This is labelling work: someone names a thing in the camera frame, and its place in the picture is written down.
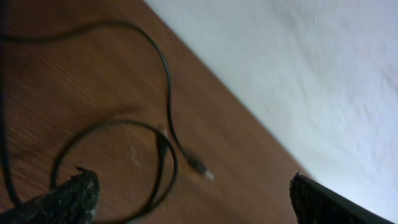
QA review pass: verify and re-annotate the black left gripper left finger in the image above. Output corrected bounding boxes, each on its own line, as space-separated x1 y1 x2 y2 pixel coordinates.
1 167 101 224

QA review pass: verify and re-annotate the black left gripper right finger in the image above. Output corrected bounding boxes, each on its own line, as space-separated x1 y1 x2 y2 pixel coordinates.
289 173 392 224

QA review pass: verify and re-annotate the black thin usb cable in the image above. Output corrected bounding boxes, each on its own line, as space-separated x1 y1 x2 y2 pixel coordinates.
0 20 215 224

